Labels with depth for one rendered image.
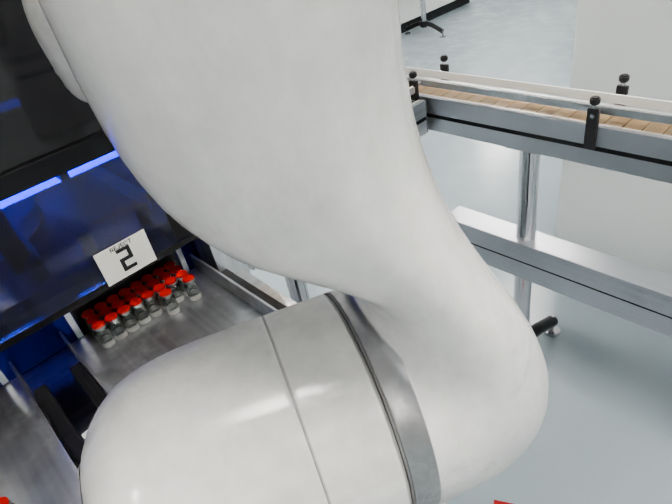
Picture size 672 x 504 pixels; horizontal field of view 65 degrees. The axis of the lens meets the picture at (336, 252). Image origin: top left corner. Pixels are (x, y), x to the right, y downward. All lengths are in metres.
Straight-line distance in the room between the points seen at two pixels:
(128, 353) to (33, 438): 0.17
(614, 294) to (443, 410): 1.27
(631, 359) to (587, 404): 0.25
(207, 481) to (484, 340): 0.12
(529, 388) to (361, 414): 0.07
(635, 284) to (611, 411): 0.55
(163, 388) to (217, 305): 0.70
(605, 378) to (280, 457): 1.77
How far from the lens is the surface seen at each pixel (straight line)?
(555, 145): 1.32
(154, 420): 0.24
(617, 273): 1.47
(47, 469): 0.84
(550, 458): 1.74
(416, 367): 0.23
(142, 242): 0.89
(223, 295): 0.96
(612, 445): 1.80
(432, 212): 0.18
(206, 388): 0.24
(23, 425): 0.92
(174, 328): 0.93
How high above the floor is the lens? 1.45
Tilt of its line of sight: 35 degrees down
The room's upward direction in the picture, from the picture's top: 11 degrees counter-clockwise
